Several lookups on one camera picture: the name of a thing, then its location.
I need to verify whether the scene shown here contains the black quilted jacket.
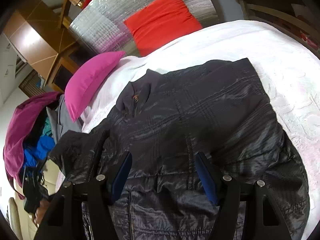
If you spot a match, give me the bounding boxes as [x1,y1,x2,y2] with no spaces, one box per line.
[50,59,310,239]

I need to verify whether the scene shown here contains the person's left hand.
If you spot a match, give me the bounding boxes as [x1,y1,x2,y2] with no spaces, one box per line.
[28,198,51,228]

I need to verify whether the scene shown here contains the blue garment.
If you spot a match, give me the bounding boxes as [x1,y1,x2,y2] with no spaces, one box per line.
[22,135,55,168]

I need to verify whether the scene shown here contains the purple velvet garment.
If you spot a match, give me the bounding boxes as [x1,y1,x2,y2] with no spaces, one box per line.
[3,92,62,189]

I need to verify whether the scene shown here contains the teal garment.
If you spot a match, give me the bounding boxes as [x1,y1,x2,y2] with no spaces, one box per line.
[42,117,53,137]

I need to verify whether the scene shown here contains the grey blazer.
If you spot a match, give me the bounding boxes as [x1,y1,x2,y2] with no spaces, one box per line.
[46,94,83,143]

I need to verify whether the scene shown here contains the magenta pillow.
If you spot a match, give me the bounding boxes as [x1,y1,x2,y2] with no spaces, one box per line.
[65,51,125,122]

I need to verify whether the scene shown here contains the white bed blanket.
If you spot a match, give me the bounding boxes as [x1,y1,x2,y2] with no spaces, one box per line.
[81,21,319,239]

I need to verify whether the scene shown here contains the brown wooden pillar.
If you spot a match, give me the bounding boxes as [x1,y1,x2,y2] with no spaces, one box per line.
[4,0,86,93]

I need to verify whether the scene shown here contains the silver foil insulation board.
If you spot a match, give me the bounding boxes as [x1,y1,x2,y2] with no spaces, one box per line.
[69,0,219,56]

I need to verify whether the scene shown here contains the red pillow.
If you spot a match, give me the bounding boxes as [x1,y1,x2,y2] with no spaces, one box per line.
[124,0,202,56]

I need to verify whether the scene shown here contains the wooden stair railing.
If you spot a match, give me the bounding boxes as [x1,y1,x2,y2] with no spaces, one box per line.
[58,0,84,29]

